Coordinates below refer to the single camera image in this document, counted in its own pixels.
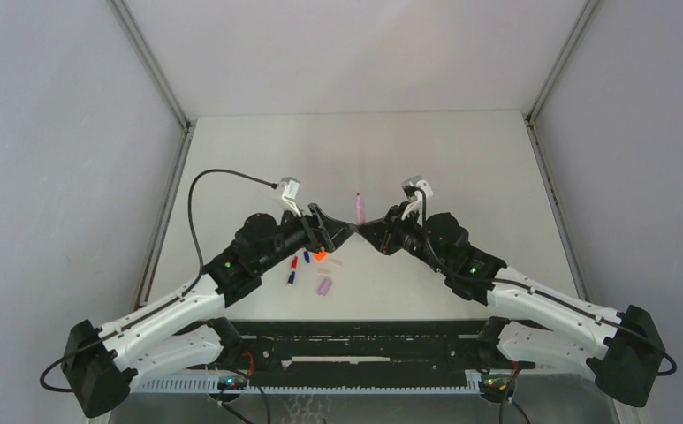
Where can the right aluminium frame post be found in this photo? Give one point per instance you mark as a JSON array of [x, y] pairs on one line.
[[545, 131]]

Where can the aluminium frame post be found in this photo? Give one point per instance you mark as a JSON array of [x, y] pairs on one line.
[[123, 13], [545, 131]]

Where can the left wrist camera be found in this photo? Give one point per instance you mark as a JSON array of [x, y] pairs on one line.
[[287, 190]]

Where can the left aluminium frame post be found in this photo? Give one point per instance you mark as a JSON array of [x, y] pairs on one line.
[[123, 13]]

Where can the pink marker pen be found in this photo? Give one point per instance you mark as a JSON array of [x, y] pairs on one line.
[[360, 209]]

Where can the red blue pen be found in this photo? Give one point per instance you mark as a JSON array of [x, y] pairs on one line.
[[293, 269]]

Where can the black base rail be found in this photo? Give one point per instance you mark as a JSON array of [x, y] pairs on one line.
[[352, 353]]

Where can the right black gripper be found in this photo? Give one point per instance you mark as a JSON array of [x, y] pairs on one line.
[[383, 234]]

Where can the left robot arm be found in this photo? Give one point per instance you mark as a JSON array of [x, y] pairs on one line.
[[103, 364]]

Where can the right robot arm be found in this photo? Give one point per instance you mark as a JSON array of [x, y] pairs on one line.
[[621, 352]]

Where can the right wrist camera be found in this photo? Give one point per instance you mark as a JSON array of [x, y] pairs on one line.
[[417, 190]]

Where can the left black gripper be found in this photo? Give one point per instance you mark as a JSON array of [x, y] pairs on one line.
[[322, 232]]

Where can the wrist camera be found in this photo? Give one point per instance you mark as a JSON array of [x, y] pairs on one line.
[[287, 190], [417, 190]]

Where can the white slotted cable duct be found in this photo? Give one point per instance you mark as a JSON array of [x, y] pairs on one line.
[[465, 383]]

